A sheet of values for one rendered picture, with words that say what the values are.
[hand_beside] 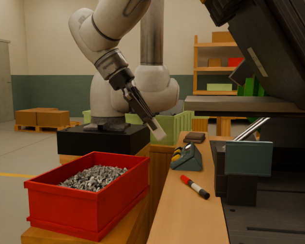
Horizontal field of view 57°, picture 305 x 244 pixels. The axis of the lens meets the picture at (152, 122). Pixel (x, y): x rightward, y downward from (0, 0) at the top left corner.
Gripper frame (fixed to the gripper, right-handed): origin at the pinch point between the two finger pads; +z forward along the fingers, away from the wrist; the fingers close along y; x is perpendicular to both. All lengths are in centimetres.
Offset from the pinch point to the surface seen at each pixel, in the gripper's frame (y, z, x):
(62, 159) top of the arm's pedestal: -25, -10, -47
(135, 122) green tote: -78, -5, -25
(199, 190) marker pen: 19.7, 16.3, 4.7
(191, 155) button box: 2.3, 12.1, 4.9
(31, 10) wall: -715, -442, -267
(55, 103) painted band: -712, -185, -372
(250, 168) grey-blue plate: 23.3, 16.4, 17.3
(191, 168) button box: 2.3, 15.5, 2.6
